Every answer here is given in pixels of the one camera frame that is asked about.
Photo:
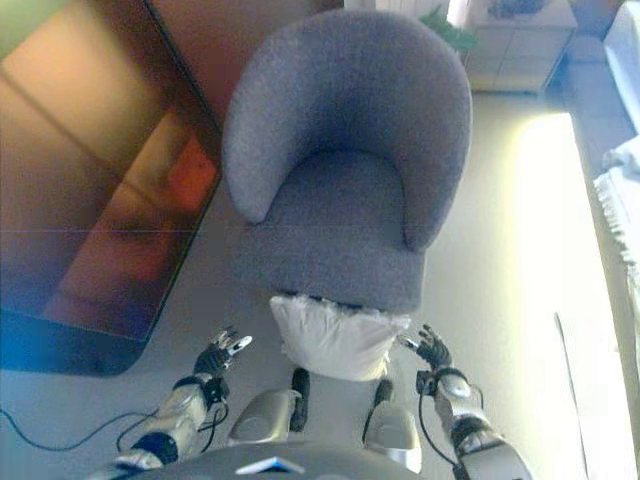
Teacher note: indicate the white fringed cushion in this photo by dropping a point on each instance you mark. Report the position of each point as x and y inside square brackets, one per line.
[340, 340]

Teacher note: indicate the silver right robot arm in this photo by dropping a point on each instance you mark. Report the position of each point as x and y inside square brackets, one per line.
[475, 430]

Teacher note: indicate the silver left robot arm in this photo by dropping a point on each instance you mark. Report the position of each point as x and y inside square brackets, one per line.
[177, 415]

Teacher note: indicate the grey robot torso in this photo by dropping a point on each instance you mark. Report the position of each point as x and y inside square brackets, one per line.
[260, 462]

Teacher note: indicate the grey fabric armchair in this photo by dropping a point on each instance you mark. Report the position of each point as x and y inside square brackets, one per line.
[345, 150]

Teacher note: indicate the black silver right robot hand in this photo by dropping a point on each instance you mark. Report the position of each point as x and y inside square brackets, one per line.
[434, 352]

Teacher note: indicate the silver left robot leg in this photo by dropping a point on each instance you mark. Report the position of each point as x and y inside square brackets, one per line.
[265, 415]

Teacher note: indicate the white fringed bed blanket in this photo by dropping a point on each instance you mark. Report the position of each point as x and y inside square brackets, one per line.
[622, 210]

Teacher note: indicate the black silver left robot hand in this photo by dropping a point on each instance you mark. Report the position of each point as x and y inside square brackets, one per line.
[215, 355]

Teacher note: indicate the green potted plant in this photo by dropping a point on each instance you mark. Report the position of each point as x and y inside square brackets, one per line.
[450, 30]

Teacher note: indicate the white drawer cabinet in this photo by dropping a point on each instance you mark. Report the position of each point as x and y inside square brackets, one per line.
[520, 50]

